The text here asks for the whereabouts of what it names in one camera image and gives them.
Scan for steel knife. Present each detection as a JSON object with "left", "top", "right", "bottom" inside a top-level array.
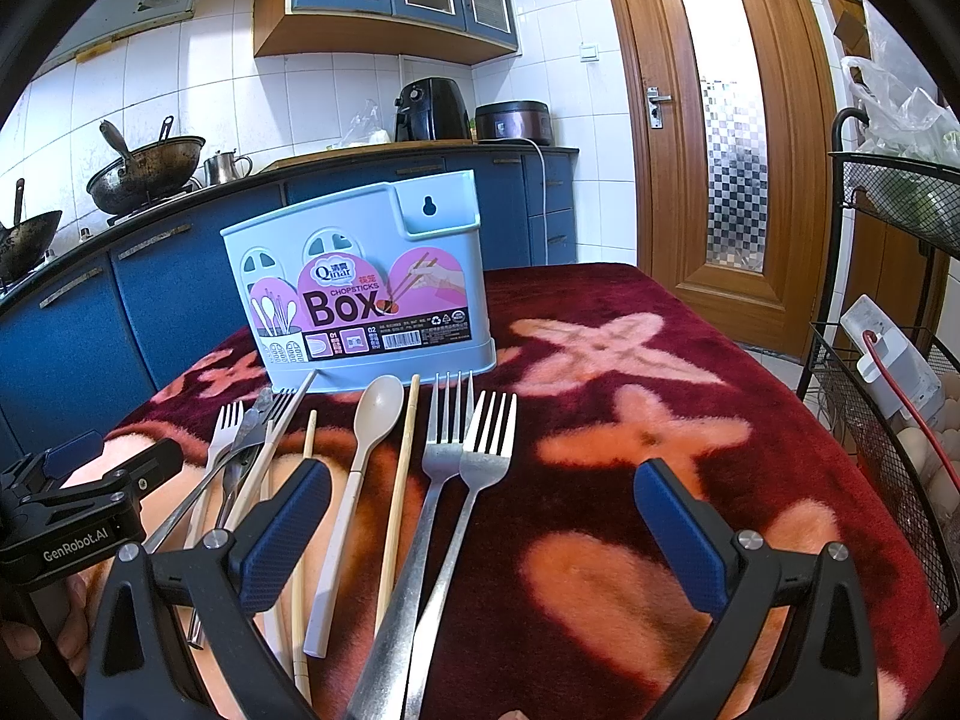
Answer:
[{"left": 184, "top": 387, "right": 275, "bottom": 649}]

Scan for steel fork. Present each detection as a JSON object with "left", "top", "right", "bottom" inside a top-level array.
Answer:
[
  {"left": 347, "top": 374, "right": 475, "bottom": 718},
  {"left": 404, "top": 390, "right": 517, "bottom": 718},
  {"left": 143, "top": 388, "right": 296, "bottom": 553}
]

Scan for beige chopstick slanted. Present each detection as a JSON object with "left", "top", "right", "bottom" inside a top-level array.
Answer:
[{"left": 224, "top": 369, "right": 316, "bottom": 532}]

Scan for beige plastic spoon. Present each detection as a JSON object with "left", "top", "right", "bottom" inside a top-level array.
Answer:
[{"left": 302, "top": 376, "right": 405, "bottom": 658}]

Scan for beige plastic fork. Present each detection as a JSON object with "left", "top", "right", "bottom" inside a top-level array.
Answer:
[{"left": 184, "top": 400, "right": 245, "bottom": 548}]

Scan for person's left hand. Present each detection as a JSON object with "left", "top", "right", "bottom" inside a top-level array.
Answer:
[{"left": 2, "top": 574, "right": 89, "bottom": 676}]

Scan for blue base cabinets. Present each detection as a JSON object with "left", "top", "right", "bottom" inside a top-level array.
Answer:
[{"left": 2, "top": 142, "right": 578, "bottom": 463}]

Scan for black wok left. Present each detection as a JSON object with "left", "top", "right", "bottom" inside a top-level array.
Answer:
[{"left": 0, "top": 177, "right": 62, "bottom": 288}]

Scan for white power strip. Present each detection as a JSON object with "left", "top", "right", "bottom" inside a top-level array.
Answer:
[{"left": 839, "top": 294, "right": 946, "bottom": 422}]

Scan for red floral blanket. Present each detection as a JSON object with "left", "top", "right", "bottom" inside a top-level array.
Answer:
[{"left": 70, "top": 263, "right": 944, "bottom": 718}]

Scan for large steel wok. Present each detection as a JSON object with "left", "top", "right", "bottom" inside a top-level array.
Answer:
[{"left": 86, "top": 115, "right": 205, "bottom": 216}]

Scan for steel kettle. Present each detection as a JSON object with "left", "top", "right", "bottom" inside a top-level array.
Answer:
[{"left": 203, "top": 149, "right": 254, "bottom": 187}]

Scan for light blue chopstick box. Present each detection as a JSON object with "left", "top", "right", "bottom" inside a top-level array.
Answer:
[{"left": 221, "top": 171, "right": 496, "bottom": 394}]

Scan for white plastic bag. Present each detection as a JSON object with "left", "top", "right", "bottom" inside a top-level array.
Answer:
[{"left": 841, "top": 55, "right": 960, "bottom": 167}]

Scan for black air fryer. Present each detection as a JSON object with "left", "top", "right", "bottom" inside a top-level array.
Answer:
[{"left": 394, "top": 76, "right": 470, "bottom": 142}]

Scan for wooden door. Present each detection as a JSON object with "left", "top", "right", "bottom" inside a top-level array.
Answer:
[{"left": 613, "top": 0, "right": 835, "bottom": 356}]

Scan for dark rice cooker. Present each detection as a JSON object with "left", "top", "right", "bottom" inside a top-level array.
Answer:
[{"left": 475, "top": 101, "right": 553, "bottom": 146}]

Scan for black wire rack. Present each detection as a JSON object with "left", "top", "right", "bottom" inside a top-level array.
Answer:
[{"left": 797, "top": 107, "right": 958, "bottom": 622}]

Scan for white power cord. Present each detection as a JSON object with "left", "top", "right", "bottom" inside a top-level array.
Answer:
[{"left": 478, "top": 135, "right": 552, "bottom": 267}]

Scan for door handle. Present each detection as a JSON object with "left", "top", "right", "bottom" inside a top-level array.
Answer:
[{"left": 646, "top": 86, "right": 672, "bottom": 130}]

